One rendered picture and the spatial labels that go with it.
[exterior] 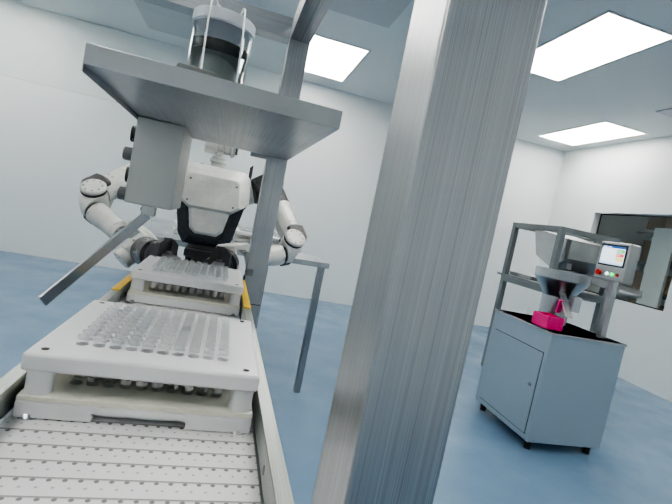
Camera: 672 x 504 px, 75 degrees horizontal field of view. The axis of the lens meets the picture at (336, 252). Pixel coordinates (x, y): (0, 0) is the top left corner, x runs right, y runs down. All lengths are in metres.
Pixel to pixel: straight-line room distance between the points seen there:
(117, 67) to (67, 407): 0.46
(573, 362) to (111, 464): 2.91
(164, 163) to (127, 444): 0.73
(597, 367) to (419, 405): 3.05
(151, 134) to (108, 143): 5.18
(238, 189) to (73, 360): 1.22
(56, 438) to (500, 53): 0.51
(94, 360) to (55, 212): 5.94
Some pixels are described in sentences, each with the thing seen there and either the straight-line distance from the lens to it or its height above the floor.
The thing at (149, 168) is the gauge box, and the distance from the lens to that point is 1.12.
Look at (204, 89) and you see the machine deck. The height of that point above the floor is 1.33.
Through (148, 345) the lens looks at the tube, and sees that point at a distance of 0.57.
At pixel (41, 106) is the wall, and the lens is 6.58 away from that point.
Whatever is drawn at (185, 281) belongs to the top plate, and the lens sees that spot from 1.05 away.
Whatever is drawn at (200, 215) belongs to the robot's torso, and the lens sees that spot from 1.70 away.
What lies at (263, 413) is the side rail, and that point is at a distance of 0.54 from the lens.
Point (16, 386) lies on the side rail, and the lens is 0.59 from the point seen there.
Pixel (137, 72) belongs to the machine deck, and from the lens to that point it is 0.74.
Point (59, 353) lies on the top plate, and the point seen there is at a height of 0.98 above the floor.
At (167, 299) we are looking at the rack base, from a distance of 1.06.
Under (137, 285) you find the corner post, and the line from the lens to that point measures 1.06.
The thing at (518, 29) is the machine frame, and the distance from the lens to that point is 0.30.
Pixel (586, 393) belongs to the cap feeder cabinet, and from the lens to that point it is 3.32.
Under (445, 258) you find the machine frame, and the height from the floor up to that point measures 1.17.
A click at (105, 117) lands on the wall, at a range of 6.35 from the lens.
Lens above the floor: 1.18
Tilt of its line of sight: 4 degrees down
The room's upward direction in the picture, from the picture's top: 11 degrees clockwise
